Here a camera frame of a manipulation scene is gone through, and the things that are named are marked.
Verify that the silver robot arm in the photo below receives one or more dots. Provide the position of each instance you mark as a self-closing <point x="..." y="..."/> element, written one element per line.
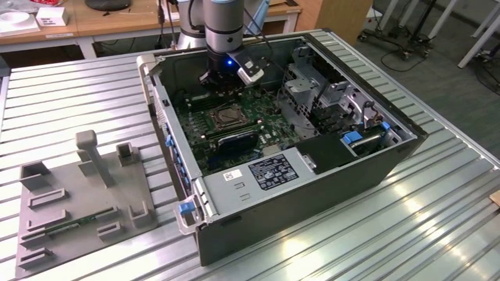
<point x="224" y="29"/>

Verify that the CPU socket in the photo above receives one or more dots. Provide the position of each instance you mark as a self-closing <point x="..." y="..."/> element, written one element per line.
<point x="223" y="127"/>

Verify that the blue slot retainer clip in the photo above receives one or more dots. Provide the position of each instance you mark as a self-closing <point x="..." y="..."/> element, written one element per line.
<point x="168" y="141"/>

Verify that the green motherboard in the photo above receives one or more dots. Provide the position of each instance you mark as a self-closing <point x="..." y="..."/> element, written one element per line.
<point x="273" y="114"/>

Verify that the silver drive cage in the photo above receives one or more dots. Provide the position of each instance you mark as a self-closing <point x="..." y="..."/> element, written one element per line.
<point x="300" y="87"/>

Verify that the black expansion card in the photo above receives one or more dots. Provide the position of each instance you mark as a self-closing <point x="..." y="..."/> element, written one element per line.
<point x="236" y="143"/>

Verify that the silver chipset heatsink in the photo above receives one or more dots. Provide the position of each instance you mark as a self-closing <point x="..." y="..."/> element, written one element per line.
<point x="273" y="150"/>

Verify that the wooden desk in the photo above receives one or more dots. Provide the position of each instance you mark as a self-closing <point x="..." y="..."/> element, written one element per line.
<point x="117" y="17"/>
<point x="59" y="30"/>

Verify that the wooden cabinet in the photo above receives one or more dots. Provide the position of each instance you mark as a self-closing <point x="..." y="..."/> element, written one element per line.
<point x="340" y="17"/>

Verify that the black plastic shroud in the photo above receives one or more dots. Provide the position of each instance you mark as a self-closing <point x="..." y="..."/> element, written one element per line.
<point x="324" y="155"/>

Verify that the black round base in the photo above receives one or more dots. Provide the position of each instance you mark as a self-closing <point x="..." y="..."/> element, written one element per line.
<point x="107" y="4"/>

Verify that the blue disk carrier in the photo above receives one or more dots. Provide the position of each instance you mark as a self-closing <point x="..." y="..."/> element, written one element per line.
<point x="349" y="137"/>

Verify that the grey power supply unit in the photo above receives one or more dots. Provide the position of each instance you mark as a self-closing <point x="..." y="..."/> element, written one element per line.
<point x="233" y="194"/>

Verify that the blue case latch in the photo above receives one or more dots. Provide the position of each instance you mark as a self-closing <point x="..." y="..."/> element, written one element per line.
<point x="184" y="208"/>

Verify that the small blue clip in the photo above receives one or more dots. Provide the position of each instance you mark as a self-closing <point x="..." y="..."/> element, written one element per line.
<point x="385" y="126"/>

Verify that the white cardboard box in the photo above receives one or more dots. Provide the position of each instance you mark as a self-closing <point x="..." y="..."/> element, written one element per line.
<point x="52" y="14"/>

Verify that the black wheeled stand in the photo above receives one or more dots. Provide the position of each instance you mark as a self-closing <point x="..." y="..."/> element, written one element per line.
<point x="404" y="53"/>

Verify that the red patterned bag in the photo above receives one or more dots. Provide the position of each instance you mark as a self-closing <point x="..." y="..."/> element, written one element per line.
<point x="44" y="2"/>

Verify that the black PC case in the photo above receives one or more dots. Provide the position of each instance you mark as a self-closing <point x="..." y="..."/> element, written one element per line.
<point x="296" y="219"/>

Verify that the grey parts rack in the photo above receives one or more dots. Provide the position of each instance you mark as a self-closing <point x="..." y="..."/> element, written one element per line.
<point x="89" y="199"/>

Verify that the white flat box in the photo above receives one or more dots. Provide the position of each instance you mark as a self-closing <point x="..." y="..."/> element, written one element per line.
<point x="23" y="29"/>

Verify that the white round dish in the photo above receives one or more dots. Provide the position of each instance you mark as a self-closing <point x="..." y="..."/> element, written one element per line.
<point x="13" y="16"/>

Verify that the wooden block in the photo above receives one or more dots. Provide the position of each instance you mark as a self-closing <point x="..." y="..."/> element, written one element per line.
<point x="495" y="200"/>

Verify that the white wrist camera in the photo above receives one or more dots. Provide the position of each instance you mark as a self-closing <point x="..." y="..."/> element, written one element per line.
<point x="251" y="73"/>

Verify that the white table frame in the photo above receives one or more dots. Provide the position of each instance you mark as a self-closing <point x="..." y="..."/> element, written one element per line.
<point x="480" y="44"/>

